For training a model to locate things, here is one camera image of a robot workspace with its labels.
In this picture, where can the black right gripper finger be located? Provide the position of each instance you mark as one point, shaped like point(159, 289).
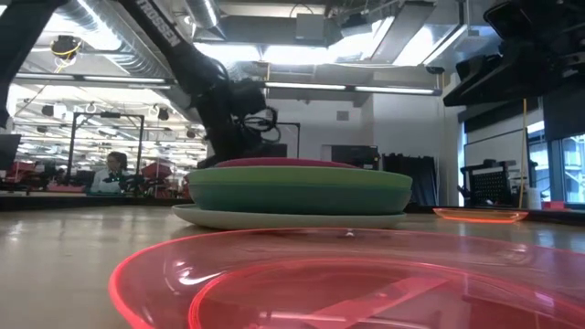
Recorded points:
point(503, 84)

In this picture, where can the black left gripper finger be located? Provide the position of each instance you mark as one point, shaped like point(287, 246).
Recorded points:
point(224, 158)

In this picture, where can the magenta plastic plate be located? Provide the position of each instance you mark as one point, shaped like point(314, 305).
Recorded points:
point(283, 162)

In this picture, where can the light green plastic plate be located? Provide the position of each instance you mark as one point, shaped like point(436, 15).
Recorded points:
point(297, 176)

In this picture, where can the cream plastic plate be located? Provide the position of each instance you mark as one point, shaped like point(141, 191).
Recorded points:
point(274, 221)

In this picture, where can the teal plastic plate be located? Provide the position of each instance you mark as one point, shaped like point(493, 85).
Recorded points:
point(297, 201)

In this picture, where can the translucent red plastic plate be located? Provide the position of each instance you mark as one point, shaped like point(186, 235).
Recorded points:
point(274, 247)

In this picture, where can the translucent orange plastic plate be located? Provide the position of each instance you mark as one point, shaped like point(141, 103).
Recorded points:
point(480, 215)

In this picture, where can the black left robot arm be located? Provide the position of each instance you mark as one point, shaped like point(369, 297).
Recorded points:
point(164, 32)

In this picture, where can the small red bin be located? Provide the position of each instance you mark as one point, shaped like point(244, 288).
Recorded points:
point(186, 185)

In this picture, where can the dark grey door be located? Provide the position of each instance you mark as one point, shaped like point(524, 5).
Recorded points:
point(274, 151)

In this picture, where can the large red bin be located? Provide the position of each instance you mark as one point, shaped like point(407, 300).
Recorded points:
point(156, 171)

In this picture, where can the black perforated cart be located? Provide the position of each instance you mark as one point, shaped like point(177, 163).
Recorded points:
point(491, 183)

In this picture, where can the person seated at desk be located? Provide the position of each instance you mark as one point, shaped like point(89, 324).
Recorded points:
point(109, 176)

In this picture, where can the long ceiling light bar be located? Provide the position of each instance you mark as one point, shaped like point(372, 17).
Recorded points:
point(347, 87)

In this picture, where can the white paper roll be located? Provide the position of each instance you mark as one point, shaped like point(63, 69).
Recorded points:
point(534, 198)

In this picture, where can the black curtain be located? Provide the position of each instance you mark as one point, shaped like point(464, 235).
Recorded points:
point(422, 176)

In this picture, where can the small red box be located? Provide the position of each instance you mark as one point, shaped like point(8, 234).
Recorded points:
point(555, 205)

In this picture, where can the dark monitor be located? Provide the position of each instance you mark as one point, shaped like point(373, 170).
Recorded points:
point(8, 153)

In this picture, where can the small black rig frame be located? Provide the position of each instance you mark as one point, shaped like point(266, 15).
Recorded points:
point(297, 137)

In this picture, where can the dark wall cabinet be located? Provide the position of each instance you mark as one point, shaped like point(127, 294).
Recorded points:
point(354, 157)

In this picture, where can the large black rig frame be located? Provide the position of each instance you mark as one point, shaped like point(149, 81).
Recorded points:
point(72, 146)

